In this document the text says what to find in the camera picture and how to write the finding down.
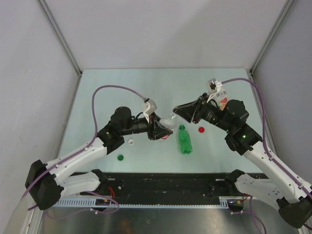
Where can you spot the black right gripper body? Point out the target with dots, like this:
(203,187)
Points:
(207,112)

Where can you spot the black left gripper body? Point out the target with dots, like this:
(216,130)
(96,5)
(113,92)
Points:
(143,125)

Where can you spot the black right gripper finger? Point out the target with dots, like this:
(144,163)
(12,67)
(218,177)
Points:
(186,114)
(188,108)

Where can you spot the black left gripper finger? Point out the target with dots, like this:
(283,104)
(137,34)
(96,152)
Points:
(164,122)
(163,132)

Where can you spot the clear bottle red label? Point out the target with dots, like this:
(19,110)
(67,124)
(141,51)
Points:
(174,119)

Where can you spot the red bottle cap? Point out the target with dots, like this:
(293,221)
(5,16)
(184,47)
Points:
(201,129)

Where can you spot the green plastic bottle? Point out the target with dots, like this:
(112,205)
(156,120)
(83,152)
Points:
(184,140)

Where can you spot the green bottle cap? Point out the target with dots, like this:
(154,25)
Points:
(120,157)

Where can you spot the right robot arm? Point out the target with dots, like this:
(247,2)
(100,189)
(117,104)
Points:
(287,192)

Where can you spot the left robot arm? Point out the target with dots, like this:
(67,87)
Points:
(48,182)

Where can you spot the fruit tea bottle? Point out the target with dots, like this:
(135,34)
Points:
(221,98)

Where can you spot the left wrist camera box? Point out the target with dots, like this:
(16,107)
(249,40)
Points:
(148,107)

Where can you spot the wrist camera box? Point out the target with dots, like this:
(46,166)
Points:
(148,107)
(214,88)

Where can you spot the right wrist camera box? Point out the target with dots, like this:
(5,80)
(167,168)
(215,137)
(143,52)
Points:
(214,88)

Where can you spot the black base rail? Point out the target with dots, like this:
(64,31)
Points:
(162,187)

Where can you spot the white slotted cable duct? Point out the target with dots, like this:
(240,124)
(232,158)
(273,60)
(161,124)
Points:
(221,202)

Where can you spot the right aluminium frame post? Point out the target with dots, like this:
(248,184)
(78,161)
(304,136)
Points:
(283,15)

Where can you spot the aluminium frame post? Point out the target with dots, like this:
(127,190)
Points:
(58,34)
(283,15)

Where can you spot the left aluminium frame post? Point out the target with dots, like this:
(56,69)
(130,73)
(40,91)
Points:
(58,34)

